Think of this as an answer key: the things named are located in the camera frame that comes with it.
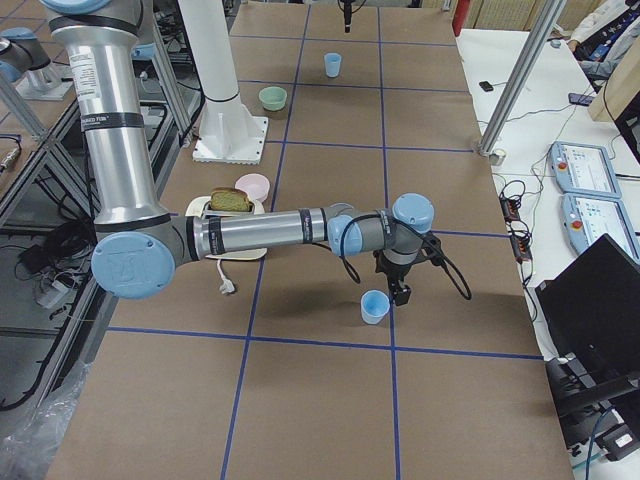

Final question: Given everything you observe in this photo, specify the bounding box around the seated person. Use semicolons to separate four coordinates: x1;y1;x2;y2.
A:
567;0;639;82

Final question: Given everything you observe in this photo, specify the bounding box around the pink bowl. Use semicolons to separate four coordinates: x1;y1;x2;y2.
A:
235;173;271;203

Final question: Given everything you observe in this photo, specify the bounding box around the upper teach pendant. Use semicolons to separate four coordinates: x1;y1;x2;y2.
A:
548;141;622;199

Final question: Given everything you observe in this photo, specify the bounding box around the green bowl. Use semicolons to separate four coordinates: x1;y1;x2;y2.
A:
258;86;288;112

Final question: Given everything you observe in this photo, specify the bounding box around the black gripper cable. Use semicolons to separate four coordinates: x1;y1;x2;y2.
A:
339;212;474;300

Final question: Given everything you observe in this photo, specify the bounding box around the lower teach pendant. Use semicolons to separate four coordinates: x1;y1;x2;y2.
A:
561;193;639;262

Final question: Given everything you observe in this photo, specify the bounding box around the teach pendant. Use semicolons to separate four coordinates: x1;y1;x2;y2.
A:
561;193;639;262
548;141;622;199

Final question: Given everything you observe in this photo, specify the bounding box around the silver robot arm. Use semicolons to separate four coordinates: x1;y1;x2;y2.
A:
45;1;444;305

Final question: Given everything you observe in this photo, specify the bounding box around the blue cup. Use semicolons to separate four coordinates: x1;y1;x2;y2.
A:
324;52;342;78
360;290;390;325

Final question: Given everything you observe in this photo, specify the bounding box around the toast slice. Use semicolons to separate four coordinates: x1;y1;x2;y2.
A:
209;187;252;212

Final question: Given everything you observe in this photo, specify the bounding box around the small black device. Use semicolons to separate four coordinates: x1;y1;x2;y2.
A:
479;81;494;92

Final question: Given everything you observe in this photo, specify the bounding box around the white pedestal column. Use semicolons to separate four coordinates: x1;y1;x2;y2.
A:
179;0;269;164

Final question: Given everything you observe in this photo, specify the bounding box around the white toaster plug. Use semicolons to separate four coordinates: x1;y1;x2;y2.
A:
216;259;236;295

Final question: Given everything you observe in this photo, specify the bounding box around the orange black usb hub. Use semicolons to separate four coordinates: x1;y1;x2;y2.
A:
500;196;533;264

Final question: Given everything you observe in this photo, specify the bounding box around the aluminium frame post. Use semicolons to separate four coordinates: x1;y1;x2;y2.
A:
477;0;566;157

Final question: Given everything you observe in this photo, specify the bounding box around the cream toaster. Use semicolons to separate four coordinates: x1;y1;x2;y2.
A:
185;196;267;261

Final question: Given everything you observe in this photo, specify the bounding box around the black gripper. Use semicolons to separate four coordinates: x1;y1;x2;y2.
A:
375;249;415;306
339;0;354;33

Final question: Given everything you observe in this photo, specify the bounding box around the black laptop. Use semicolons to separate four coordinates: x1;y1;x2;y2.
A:
534;232;640;371

